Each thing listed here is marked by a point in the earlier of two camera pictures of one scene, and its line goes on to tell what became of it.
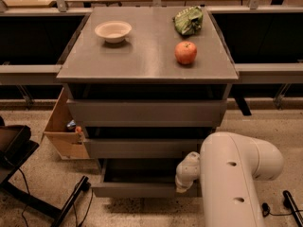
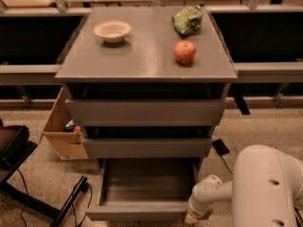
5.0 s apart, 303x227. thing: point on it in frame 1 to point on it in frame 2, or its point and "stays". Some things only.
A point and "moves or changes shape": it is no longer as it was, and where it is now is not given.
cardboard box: x=69 y=145 stays
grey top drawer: x=148 y=113 stays
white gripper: x=186 y=174 to x=198 y=210
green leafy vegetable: x=188 y=21 stays
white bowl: x=114 y=31 stays
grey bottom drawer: x=140 y=178 moves or changes shape
